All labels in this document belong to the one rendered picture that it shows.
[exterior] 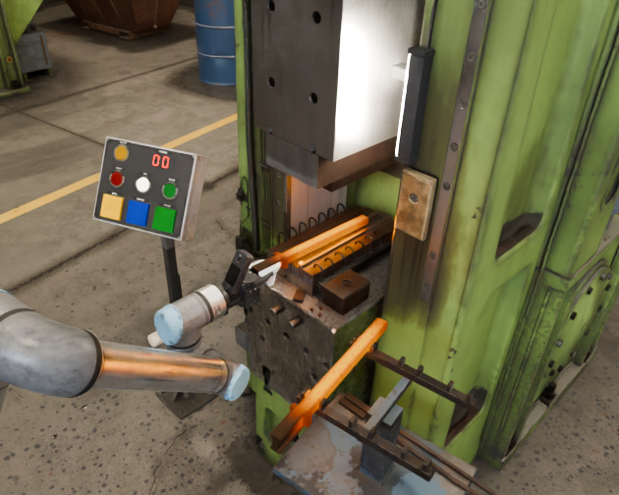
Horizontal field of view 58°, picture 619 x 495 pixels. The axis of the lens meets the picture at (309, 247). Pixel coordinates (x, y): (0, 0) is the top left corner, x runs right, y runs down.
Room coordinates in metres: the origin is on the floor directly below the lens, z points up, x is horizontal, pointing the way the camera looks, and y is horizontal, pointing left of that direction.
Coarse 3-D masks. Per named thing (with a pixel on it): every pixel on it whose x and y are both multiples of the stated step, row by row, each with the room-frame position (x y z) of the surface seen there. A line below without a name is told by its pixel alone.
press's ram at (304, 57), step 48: (288, 0) 1.35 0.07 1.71; (336, 0) 1.25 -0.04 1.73; (384, 0) 1.34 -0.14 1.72; (288, 48) 1.35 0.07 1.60; (336, 48) 1.24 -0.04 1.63; (384, 48) 1.35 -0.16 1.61; (288, 96) 1.35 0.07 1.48; (336, 96) 1.24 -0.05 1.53; (384, 96) 1.36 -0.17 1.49; (336, 144) 1.24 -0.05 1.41
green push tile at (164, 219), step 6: (156, 210) 1.53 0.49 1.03; (162, 210) 1.53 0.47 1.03; (168, 210) 1.52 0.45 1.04; (174, 210) 1.52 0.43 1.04; (156, 216) 1.52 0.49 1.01; (162, 216) 1.52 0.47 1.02; (168, 216) 1.51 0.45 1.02; (174, 216) 1.51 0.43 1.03; (156, 222) 1.51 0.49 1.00; (162, 222) 1.51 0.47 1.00; (168, 222) 1.50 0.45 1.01; (174, 222) 1.50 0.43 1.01; (156, 228) 1.50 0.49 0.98; (162, 228) 1.50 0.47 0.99; (168, 228) 1.49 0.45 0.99
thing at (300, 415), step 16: (384, 320) 1.04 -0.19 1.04; (368, 336) 0.98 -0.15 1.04; (352, 352) 0.93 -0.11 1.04; (336, 368) 0.88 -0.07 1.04; (352, 368) 0.90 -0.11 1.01; (320, 384) 0.83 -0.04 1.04; (336, 384) 0.84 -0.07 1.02; (304, 400) 0.78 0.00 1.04; (320, 400) 0.79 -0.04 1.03; (288, 416) 0.73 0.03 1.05; (304, 416) 0.74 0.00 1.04; (272, 432) 0.69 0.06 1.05; (288, 432) 0.71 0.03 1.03; (272, 448) 0.68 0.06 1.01
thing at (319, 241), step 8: (360, 216) 1.54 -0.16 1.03; (344, 224) 1.48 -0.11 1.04; (352, 224) 1.49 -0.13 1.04; (360, 224) 1.50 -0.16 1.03; (328, 232) 1.43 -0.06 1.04; (336, 232) 1.43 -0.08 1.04; (344, 232) 1.45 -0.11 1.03; (312, 240) 1.38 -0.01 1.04; (320, 240) 1.38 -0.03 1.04; (328, 240) 1.40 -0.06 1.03; (296, 248) 1.33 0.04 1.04; (304, 248) 1.33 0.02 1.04; (312, 248) 1.35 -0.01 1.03; (272, 256) 1.27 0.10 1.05; (280, 256) 1.27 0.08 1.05; (288, 256) 1.28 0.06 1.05; (296, 256) 1.30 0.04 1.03; (256, 264) 1.23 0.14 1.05; (264, 264) 1.23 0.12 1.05; (272, 264) 1.24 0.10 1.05; (256, 272) 1.21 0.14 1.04
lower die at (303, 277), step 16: (352, 208) 1.68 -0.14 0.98; (368, 208) 1.67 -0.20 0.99; (320, 224) 1.57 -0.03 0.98; (336, 224) 1.56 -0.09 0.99; (384, 224) 1.57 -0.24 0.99; (288, 240) 1.47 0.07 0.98; (304, 240) 1.46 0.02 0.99; (352, 240) 1.47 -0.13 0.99; (368, 240) 1.47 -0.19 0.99; (384, 240) 1.51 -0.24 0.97; (320, 256) 1.36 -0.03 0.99; (336, 256) 1.37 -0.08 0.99; (288, 272) 1.34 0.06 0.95; (304, 272) 1.30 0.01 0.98; (320, 272) 1.29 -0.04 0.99; (304, 288) 1.30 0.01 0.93
